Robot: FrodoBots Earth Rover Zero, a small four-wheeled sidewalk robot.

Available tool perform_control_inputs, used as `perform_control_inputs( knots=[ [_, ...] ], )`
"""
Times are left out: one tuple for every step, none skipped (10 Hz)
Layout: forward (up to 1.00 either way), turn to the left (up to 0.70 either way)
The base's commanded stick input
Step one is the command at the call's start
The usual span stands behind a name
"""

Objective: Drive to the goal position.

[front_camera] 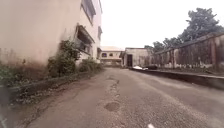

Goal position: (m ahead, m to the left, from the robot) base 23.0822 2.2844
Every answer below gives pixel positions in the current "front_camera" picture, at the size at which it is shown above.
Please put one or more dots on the row of trees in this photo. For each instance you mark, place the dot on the row of trees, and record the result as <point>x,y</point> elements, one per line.
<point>200,23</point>

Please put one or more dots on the grey asphalt road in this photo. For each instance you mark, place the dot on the grey asphalt road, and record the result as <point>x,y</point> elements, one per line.
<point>140,100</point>

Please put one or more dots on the raised concrete kerb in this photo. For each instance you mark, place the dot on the raised concrete kerb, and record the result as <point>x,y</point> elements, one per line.
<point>186,77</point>

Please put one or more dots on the stained compound wall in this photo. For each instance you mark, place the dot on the stained compound wall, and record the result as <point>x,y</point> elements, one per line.
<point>193,53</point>

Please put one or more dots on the robot's own part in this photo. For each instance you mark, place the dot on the robot's own part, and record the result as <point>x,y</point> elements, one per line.
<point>150,126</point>

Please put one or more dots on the low concrete kerb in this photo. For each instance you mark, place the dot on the low concrete kerb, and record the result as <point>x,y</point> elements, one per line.
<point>33,87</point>

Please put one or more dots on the weathered grey building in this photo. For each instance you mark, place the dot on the weathered grey building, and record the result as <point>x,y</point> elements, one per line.
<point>136,55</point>

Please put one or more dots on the row of green bushes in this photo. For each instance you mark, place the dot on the row of green bushes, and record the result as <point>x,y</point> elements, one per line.
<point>63,61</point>

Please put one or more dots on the two-storey building with pale roof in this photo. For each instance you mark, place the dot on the two-storey building with pale roof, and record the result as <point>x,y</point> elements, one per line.
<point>110,55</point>

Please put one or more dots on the large beige building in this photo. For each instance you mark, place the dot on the large beige building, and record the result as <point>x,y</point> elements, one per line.
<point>33,26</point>

